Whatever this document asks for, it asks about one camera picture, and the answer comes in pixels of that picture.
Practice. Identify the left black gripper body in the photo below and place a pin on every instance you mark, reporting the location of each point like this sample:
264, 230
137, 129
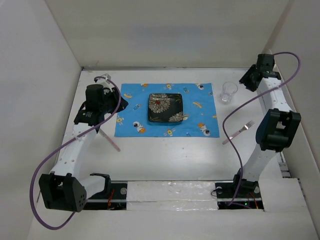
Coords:
111, 101

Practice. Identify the clear plastic cup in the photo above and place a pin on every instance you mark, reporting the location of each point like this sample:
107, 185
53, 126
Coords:
229, 89

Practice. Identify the blue space-print cloth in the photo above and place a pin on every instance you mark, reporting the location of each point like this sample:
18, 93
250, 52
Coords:
199, 111

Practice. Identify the black floral square plate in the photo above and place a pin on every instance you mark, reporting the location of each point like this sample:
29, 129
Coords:
165, 108

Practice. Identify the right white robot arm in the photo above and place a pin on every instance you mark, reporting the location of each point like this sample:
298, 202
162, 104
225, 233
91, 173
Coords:
278, 126

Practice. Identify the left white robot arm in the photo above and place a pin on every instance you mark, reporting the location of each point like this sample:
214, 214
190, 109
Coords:
62, 189

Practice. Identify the pink-handled knife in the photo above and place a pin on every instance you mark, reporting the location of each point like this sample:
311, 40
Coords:
103, 134

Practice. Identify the pink-handled fork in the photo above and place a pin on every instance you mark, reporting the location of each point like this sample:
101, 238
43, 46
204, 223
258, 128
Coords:
245, 127

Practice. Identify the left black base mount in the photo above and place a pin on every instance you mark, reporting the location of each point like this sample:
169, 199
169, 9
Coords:
114, 200

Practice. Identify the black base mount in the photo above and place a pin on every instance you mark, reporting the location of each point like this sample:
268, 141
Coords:
114, 200
247, 197

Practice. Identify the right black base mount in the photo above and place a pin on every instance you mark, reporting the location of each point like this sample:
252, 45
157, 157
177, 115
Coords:
247, 197

